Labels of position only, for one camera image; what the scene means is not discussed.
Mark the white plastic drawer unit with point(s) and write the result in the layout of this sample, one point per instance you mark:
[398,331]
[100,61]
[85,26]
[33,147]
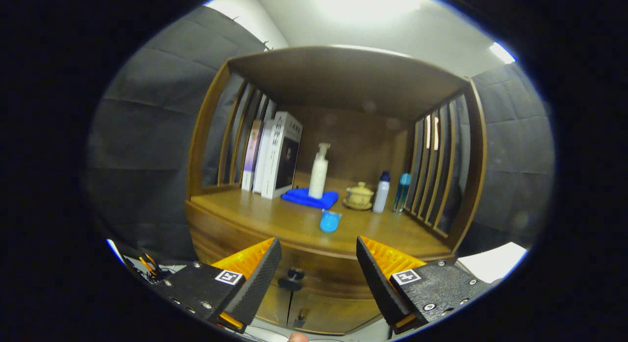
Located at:
[495,261]

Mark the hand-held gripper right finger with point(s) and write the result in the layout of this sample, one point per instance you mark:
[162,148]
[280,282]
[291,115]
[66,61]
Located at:
[378,278]

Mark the large ceiling light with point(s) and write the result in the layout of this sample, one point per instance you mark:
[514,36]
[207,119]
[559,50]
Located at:
[365,1]

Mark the wooden drawer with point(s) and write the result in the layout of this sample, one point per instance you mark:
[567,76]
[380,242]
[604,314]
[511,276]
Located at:
[324,273]

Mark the blue cosmetic tube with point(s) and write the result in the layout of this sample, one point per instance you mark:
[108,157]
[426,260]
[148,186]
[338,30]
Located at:
[330,222]

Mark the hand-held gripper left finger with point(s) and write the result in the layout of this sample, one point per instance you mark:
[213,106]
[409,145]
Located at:
[259,283]

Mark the thin white book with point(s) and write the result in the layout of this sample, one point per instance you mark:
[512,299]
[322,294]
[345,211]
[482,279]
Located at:
[265,155]

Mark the brown wooden cabinet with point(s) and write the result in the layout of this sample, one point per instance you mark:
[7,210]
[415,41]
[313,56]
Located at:
[343,77]

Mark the wooden countertop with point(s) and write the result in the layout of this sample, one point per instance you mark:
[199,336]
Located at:
[274,219]

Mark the blue folded cloth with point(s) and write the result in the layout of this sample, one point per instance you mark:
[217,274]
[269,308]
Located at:
[316,200]

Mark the beige lidded teacup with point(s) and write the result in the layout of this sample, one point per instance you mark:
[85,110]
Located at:
[360,195]

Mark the thick white book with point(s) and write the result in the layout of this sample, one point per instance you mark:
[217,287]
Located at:
[284,155]

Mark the black drawer knob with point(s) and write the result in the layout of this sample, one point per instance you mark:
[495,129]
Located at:
[293,278]

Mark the white pump bottle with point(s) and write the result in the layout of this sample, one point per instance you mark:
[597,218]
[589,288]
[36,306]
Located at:
[319,175]

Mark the purple book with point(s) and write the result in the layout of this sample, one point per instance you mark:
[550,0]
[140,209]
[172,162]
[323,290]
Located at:
[251,153]

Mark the clear blue bottle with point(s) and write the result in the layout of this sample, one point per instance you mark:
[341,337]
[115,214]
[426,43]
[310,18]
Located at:
[402,192]

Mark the small ceiling light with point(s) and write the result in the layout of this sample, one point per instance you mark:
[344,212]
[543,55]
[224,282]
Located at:
[501,52]

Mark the white bottle with blue cap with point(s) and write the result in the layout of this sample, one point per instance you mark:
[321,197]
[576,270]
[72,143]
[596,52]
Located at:
[382,192]

